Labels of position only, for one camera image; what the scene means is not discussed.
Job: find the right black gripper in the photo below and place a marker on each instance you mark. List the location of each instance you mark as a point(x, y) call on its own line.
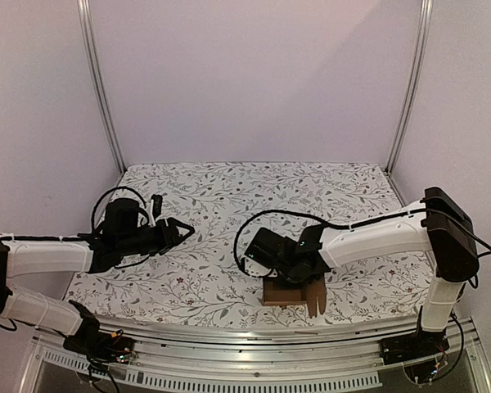
point(296, 277)

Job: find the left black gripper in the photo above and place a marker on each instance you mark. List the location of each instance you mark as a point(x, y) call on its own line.
point(173, 238)

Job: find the brown cardboard box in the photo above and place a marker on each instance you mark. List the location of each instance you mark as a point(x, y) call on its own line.
point(312, 294)

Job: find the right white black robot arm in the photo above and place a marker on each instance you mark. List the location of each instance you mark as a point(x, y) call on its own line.
point(435, 224)

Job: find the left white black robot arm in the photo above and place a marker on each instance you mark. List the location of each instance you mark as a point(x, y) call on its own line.
point(126, 230)

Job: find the floral patterned table mat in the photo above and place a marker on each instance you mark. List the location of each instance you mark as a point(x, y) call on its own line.
point(213, 280)

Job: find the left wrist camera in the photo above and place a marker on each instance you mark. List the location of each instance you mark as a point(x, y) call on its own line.
point(154, 209)

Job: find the aluminium front rail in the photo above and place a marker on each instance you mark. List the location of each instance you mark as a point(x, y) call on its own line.
point(336, 358)

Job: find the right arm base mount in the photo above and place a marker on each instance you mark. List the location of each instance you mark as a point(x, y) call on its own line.
point(414, 345)

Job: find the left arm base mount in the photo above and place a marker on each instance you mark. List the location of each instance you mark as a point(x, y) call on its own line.
point(112, 347)

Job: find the left aluminium frame post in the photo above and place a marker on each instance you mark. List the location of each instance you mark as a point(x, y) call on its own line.
point(90, 46)

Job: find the aluminium frame post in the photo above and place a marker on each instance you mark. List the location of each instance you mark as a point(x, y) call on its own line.
point(90, 46)
point(414, 77)

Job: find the right aluminium frame post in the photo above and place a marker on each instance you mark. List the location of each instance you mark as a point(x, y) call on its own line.
point(414, 77)

